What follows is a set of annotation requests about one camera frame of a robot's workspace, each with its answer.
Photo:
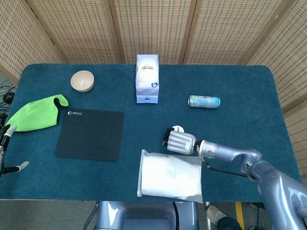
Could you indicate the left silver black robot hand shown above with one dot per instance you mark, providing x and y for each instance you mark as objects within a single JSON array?
[{"x": 9, "y": 130}]

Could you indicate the woven bamboo folding screen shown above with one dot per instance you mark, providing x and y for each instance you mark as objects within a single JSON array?
[{"x": 153, "y": 28}]

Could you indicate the white computer mouse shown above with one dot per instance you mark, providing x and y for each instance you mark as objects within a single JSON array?
[{"x": 178, "y": 128}]

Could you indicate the yellow floor tape strip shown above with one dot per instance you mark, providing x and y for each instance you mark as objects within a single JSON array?
[{"x": 239, "y": 215}]

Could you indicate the black mouse pad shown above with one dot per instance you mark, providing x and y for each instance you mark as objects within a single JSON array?
[{"x": 90, "y": 135}]

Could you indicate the light blue drink can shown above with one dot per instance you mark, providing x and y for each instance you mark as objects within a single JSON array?
[{"x": 204, "y": 101}]

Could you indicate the beige bowl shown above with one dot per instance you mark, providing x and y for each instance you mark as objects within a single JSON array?
[{"x": 82, "y": 81}]

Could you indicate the grey-blue robot torso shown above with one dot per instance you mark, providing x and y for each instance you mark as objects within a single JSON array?
[{"x": 146, "y": 215}]

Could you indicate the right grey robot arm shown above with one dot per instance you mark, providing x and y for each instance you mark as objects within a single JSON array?
[{"x": 275, "y": 182}]

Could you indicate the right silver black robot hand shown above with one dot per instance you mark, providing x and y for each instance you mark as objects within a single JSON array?
[{"x": 180, "y": 142}]

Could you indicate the person's grey shoe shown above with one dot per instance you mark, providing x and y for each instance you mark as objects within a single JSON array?
[{"x": 214, "y": 213}]

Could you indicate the green cloth with black trim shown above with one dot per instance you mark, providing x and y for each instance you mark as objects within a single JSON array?
[{"x": 36, "y": 113}]

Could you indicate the pale lavender paper bag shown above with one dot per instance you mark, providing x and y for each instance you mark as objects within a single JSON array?
[{"x": 147, "y": 81}]

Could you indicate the person's blue jeans leg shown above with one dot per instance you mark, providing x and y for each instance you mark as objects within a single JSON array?
[{"x": 229, "y": 224}]

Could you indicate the teal table mat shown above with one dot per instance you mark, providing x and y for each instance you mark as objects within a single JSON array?
[{"x": 216, "y": 124}]

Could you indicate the white frosted plastic zip bag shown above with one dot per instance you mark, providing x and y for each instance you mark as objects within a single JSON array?
[{"x": 170, "y": 177}]

